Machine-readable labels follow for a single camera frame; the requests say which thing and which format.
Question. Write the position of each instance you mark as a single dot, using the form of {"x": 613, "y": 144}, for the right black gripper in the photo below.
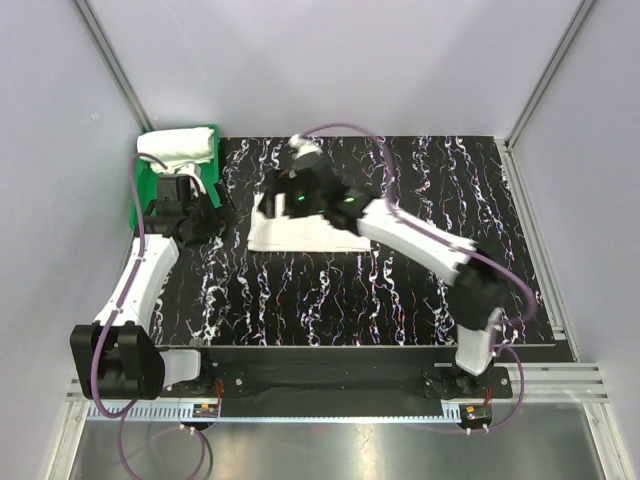
{"x": 284, "y": 182}

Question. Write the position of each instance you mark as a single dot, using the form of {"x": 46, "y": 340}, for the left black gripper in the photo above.
{"x": 217, "y": 222}

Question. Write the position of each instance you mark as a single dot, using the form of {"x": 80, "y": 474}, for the small white towel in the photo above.
{"x": 311, "y": 234}

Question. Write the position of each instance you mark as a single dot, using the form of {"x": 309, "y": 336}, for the large white towel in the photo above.
{"x": 177, "y": 147}

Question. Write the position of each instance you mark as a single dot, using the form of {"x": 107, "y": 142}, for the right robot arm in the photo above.
{"x": 474, "y": 287}

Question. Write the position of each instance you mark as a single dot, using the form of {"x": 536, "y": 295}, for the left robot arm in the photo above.
{"x": 114, "y": 355}

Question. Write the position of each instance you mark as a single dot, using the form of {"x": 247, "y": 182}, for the green plastic tray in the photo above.
{"x": 145, "y": 181}

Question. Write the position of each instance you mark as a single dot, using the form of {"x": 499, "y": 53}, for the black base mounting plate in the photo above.
{"x": 443, "y": 386}

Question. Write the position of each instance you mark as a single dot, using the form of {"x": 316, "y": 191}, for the left connector board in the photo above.
{"x": 206, "y": 410}

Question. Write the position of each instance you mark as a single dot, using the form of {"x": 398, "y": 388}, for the connector board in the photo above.
{"x": 478, "y": 412}
{"x": 206, "y": 410}

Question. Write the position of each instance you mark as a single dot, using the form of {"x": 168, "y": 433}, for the right connector board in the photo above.
{"x": 478, "y": 412}

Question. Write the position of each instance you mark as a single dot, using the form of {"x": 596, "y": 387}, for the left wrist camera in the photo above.
{"x": 192, "y": 170}

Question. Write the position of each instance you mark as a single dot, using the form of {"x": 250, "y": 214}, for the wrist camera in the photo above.
{"x": 301, "y": 146}
{"x": 192, "y": 170}

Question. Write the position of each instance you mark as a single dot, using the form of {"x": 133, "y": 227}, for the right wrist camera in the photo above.
{"x": 301, "y": 146}

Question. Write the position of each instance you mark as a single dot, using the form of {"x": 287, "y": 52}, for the grey slotted cable duct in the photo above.
{"x": 235, "y": 411}

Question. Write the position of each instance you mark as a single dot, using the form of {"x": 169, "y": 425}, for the aluminium frame rail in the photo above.
{"x": 542, "y": 382}

